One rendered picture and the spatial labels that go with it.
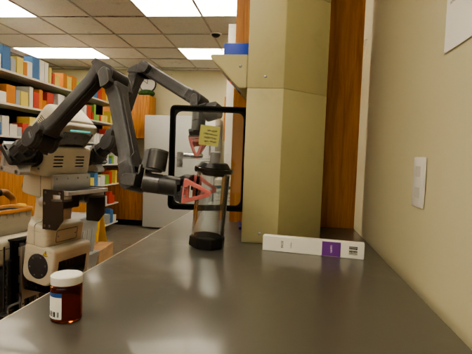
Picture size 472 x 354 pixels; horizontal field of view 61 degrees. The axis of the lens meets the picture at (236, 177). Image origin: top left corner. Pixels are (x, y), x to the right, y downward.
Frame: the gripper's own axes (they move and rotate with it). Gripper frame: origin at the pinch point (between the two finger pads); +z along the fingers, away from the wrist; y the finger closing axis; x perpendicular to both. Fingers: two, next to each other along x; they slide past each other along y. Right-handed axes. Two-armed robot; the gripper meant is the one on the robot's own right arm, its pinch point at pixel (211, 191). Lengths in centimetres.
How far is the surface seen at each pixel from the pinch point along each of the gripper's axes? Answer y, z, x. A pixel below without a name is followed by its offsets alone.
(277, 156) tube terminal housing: 10.6, 17.1, -11.7
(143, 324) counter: -53, 2, 14
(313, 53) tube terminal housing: 21, 24, -45
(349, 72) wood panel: 50, 39, -45
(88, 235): 200, -138, 83
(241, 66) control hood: 11.5, 2.7, -37.1
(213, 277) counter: -27.8, 7.8, 14.3
